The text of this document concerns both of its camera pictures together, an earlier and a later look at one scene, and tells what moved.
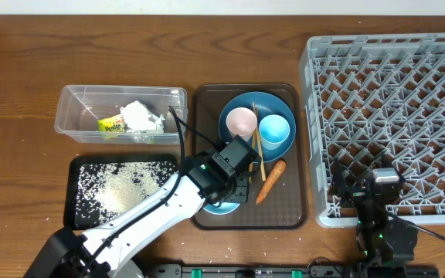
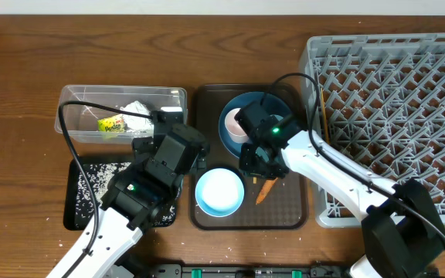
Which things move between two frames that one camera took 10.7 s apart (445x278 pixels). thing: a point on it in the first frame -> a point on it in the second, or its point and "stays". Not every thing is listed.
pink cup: (242, 121) stays
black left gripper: (244, 198) -> (147, 147)
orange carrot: (279, 168) stays
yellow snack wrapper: (112, 124) stays
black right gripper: (354, 194) -> (247, 150)
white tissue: (137, 116) stays
